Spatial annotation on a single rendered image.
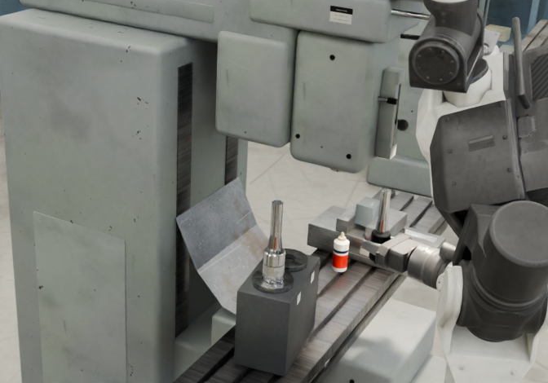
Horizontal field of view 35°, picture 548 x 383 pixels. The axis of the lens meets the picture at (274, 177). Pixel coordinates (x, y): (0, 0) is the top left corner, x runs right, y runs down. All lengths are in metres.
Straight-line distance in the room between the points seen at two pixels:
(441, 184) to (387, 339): 0.79
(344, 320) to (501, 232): 0.89
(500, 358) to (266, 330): 0.55
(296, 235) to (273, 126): 2.61
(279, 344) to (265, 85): 0.58
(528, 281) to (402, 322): 1.01
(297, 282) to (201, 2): 0.68
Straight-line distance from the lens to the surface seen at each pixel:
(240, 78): 2.04
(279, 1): 1.96
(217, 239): 2.34
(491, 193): 1.50
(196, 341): 2.39
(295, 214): 4.84
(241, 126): 2.08
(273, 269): 1.85
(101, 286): 2.37
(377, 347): 2.21
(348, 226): 2.39
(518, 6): 8.65
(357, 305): 2.21
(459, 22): 1.50
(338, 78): 1.95
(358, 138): 1.98
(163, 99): 2.07
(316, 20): 1.92
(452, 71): 1.48
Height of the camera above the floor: 2.09
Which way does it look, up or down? 23 degrees down
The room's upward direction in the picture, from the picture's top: 3 degrees clockwise
